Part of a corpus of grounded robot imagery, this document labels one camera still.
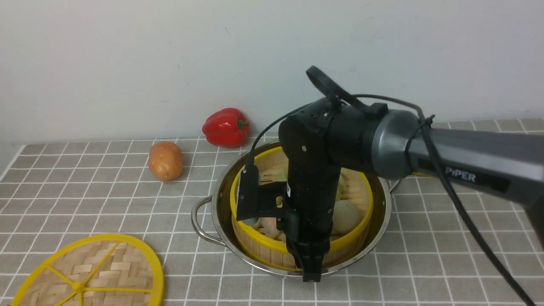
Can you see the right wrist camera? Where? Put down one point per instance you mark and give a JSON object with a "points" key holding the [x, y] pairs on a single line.
{"points": [[257, 201]]}

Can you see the yellow bamboo steamer basket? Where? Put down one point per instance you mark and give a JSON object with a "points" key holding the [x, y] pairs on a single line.
{"points": [[268, 245]]}

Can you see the yellow bamboo steamer lid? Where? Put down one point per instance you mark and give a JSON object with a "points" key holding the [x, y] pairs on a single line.
{"points": [[101, 270]]}

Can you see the red bell pepper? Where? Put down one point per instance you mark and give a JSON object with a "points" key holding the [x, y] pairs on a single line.
{"points": [[227, 128]]}

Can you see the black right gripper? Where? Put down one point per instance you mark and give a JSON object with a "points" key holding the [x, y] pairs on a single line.
{"points": [[307, 222]]}

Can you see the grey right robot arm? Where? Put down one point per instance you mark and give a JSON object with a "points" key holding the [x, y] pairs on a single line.
{"points": [[323, 137]]}

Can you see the brown potato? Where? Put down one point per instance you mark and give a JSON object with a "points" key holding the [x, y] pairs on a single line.
{"points": [[165, 161]]}

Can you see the stainless steel pot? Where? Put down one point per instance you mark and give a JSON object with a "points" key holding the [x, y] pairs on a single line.
{"points": [[222, 215]]}

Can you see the grey checked tablecloth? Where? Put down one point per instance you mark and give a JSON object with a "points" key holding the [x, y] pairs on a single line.
{"points": [[56, 193]]}

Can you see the pale steamed bun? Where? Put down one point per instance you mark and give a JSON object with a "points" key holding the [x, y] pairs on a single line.
{"points": [[346, 217]]}

